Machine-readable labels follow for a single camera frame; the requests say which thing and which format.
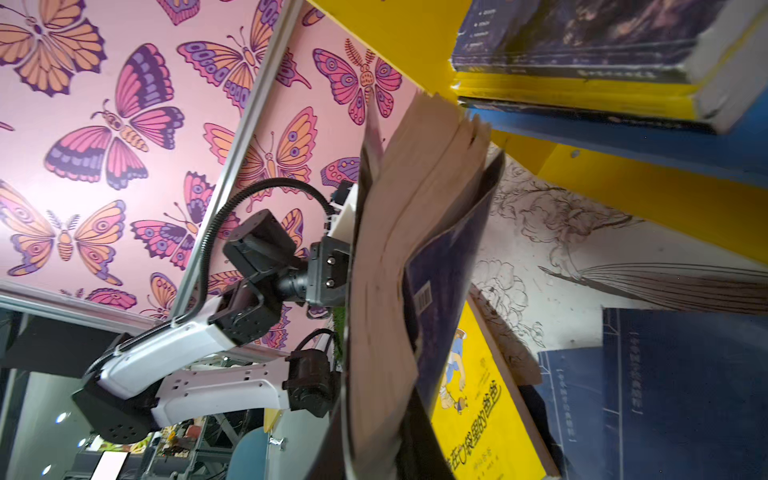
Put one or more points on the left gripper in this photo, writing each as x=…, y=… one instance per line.
x=327, y=273

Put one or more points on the dark purple portrait book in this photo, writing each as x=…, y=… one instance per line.
x=672, y=42

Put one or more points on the yellow cartoon boy book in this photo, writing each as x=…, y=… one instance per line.
x=712, y=106

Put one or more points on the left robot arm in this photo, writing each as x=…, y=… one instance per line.
x=145, y=383

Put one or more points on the green artificial grass mat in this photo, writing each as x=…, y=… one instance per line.
x=339, y=316

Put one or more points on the yellow cartoon book bottom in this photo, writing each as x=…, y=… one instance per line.
x=482, y=424

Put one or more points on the navy blue book middle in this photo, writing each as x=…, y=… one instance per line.
x=569, y=402

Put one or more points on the navy blue book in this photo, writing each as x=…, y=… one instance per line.
x=684, y=395
x=569, y=402

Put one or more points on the navy blue book right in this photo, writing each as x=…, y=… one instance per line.
x=684, y=395

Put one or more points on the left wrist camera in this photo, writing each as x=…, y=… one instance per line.
x=345, y=201

